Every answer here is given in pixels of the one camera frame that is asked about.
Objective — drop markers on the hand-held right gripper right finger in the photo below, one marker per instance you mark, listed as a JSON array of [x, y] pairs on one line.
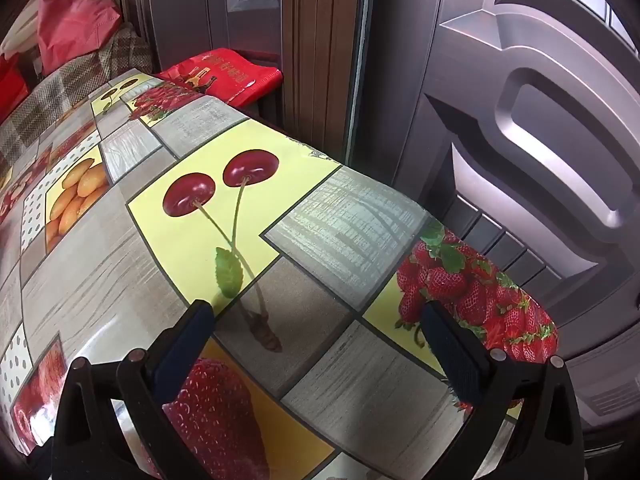
[[452, 355]]

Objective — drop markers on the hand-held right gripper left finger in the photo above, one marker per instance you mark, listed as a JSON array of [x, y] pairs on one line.
[[182, 355]]

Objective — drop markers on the fruit print tablecloth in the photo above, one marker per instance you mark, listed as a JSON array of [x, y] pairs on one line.
[[320, 220]]

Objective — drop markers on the grey metal door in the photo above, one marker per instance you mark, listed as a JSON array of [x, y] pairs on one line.
[[525, 135], [200, 10]]

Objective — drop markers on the red printed gift bag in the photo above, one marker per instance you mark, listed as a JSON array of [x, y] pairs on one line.
[[225, 72]]

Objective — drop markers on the plaid blanket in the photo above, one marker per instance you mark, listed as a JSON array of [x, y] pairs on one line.
[[65, 90]]

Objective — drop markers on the pink plastic bag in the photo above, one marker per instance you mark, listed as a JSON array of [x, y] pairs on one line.
[[75, 20]]

